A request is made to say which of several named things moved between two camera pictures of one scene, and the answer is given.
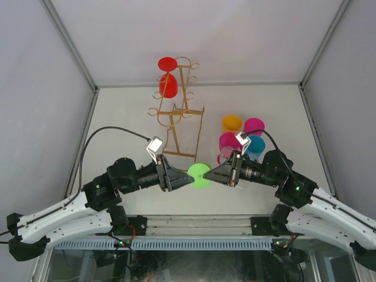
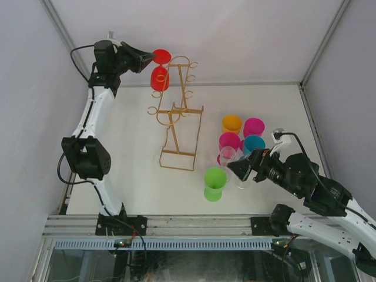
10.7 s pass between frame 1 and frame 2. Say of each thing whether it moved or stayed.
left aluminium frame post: stayed
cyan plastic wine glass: stayed
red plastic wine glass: moved
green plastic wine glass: moved
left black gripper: moved
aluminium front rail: stayed
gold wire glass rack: stayed
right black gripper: moved
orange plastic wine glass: stayed
